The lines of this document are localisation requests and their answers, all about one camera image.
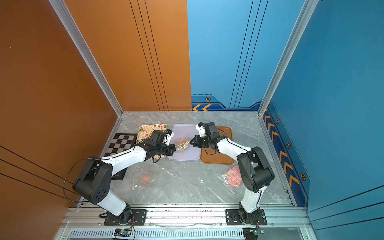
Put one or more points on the floral pattern tray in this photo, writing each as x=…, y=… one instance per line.
x=145, y=131

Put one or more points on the brown plastic tray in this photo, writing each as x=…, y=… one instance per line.
x=209, y=156

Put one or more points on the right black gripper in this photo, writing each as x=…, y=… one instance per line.
x=197, y=144

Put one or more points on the right green circuit board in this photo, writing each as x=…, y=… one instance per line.
x=252, y=233

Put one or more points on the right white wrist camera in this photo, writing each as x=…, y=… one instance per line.
x=201, y=129

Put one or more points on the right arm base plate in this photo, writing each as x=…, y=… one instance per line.
x=237, y=216

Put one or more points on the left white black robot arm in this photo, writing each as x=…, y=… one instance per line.
x=94, y=180

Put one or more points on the ziploc bag ring cookies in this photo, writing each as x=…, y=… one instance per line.
x=142, y=178

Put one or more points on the aluminium front rail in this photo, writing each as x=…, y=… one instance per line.
x=188, y=216

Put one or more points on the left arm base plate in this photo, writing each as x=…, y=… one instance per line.
x=135, y=217

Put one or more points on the left green circuit board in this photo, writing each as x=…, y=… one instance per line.
x=123, y=234

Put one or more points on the black white checkerboard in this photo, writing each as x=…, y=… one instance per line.
x=120, y=142

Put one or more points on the ziploc bag pink cookies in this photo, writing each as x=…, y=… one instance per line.
x=231, y=180

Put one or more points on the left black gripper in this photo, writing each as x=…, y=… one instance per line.
x=171, y=146

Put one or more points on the ziploc bag mixed cookies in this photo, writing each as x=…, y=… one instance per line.
x=182, y=142

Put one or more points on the lavender plastic tray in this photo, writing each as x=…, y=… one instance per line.
x=191, y=154

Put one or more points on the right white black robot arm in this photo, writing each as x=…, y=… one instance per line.
x=255, y=170

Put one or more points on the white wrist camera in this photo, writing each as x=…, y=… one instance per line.
x=201, y=129
x=168, y=136

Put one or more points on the green circuit board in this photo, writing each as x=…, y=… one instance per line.
x=252, y=233
x=123, y=234

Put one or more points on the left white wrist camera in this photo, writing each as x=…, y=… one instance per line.
x=168, y=136

